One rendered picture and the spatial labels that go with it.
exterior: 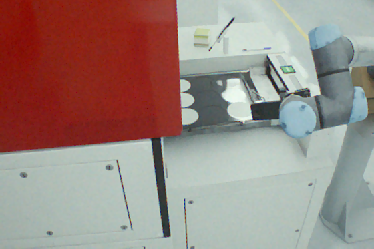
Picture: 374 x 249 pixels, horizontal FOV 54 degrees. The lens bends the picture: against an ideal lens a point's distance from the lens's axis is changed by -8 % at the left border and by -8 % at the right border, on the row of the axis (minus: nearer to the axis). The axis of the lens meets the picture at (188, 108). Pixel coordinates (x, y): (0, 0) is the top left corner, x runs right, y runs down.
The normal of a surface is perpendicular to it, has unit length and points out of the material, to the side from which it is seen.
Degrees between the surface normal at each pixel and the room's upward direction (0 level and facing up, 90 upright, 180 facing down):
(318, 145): 90
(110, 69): 90
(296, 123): 63
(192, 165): 0
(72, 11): 90
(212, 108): 0
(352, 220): 0
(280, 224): 90
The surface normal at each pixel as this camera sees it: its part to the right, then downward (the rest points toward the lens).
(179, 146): -0.03, -0.80
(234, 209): 0.14, 0.59
